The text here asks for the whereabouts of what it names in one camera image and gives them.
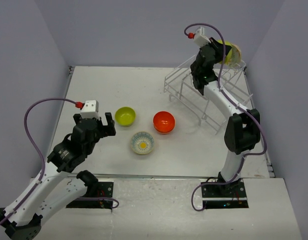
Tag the lime green bowl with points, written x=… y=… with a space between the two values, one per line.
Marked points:
x=125 y=116

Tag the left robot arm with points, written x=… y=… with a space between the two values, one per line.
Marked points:
x=24 y=218

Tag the orange bowl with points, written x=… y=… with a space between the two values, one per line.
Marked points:
x=164 y=121
x=163 y=132

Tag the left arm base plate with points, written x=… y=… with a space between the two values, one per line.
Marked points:
x=103 y=189

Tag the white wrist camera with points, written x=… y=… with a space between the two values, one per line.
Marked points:
x=90 y=110
x=199 y=37

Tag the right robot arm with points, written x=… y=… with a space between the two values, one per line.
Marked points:
x=242 y=132

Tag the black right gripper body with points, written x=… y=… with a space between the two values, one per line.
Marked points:
x=192 y=67

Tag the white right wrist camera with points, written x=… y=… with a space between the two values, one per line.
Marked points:
x=199 y=37

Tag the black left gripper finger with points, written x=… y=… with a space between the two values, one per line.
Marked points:
x=77 y=119
x=109 y=129

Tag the tan bowl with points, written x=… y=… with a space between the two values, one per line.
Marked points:
x=142 y=143
x=236 y=55

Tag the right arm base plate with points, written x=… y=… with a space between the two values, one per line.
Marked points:
x=230 y=196

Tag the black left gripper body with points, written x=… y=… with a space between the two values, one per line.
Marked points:
x=90 y=148

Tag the olive green bowl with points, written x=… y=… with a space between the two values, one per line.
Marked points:
x=229 y=52

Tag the white wire dish rack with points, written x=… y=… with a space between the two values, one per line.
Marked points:
x=179 y=84

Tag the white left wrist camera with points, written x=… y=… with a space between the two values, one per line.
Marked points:
x=90 y=110

